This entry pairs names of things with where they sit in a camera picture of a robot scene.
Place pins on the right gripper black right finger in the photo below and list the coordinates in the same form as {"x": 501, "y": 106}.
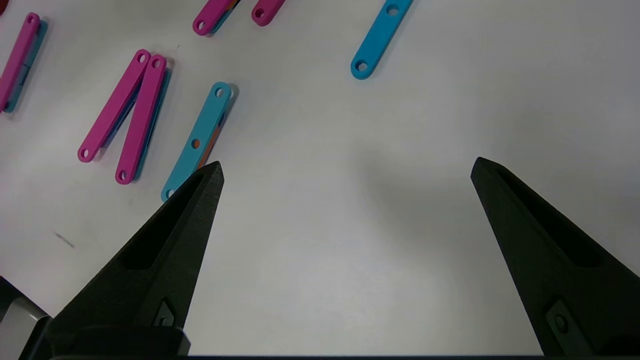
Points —
{"x": 565, "y": 270}

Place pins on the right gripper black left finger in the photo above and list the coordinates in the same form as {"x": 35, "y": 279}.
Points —
{"x": 160, "y": 260}

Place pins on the long pink bar with holes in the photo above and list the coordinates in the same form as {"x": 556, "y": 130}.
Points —
{"x": 20, "y": 55}
{"x": 142, "y": 120}
{"x": 115, "y": 105}
{"x": 212, "y": 17}

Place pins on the long blue bar with holes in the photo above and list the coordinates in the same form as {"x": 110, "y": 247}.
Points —
{"x": 205, "y": 125}

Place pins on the short pink bar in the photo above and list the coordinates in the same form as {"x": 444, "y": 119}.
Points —
{"x": 267, "y": 12}

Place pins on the short blue bar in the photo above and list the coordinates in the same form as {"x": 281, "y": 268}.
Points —
{"x": 380, "y": 37}

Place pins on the red C-shaped piece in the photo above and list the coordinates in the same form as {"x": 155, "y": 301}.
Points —
{"x": 2, "y": 5}

